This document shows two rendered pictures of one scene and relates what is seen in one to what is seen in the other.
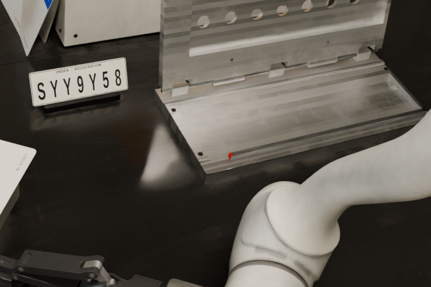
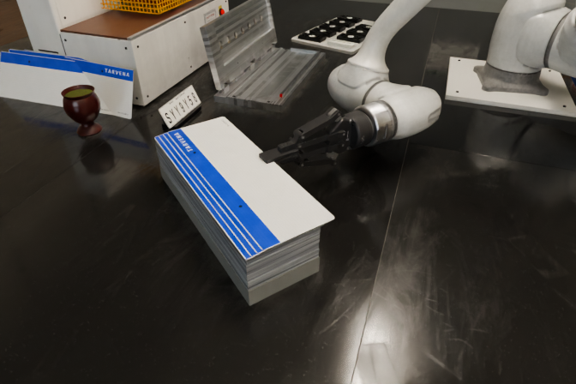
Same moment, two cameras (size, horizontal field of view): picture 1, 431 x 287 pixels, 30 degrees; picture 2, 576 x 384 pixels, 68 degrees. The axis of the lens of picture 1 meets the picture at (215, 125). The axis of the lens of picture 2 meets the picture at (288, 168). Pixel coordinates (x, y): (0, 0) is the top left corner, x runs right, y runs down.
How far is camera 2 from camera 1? 0.72 m
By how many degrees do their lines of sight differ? 30
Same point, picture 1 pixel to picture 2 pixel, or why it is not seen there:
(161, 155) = (250, 115)
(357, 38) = (269, 38)
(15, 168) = (226, 125)
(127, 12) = (165, 72)
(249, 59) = (243, 61)
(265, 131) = (278, 84)
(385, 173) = not seen: outside the picture
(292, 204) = (367, 54)
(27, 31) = (120, 106)
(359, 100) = (293, 61)
